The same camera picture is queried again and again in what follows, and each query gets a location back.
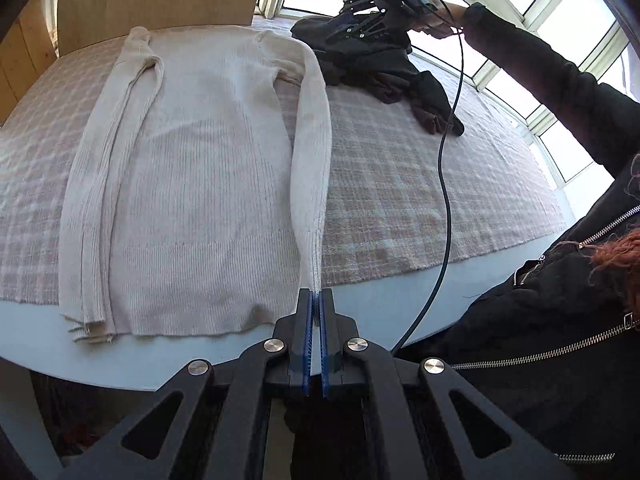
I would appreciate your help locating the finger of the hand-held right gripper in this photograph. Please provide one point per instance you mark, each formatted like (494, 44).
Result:
(372, 27)
(365, 1)

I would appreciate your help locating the pale blue mattress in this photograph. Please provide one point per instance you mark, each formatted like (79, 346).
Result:
(150, 360)

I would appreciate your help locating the person's right forearm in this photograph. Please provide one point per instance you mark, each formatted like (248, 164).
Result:
(550, 85)

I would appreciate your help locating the wooden side panel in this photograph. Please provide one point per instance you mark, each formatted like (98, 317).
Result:
(25, 60)

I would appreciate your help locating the cream knit sweater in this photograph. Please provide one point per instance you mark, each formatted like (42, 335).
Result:
(200, 185)

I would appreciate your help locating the dark clothes pile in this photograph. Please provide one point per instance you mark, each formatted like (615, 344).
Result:
(385, 65)

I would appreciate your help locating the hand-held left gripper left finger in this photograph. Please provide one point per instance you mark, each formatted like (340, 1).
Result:
(306, 350)

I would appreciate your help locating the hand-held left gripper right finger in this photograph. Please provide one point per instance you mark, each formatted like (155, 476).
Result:
(325, 350)

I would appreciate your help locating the pink plaid blanket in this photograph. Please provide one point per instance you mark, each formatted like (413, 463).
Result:
(390, 200)

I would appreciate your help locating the person's right hand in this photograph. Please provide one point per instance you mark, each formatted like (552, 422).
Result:
(447, 20)

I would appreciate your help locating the person in black jacket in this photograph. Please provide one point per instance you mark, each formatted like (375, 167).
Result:
(525, 360)

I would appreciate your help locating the orange knit scarf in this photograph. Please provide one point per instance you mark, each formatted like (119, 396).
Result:
(620, 260)

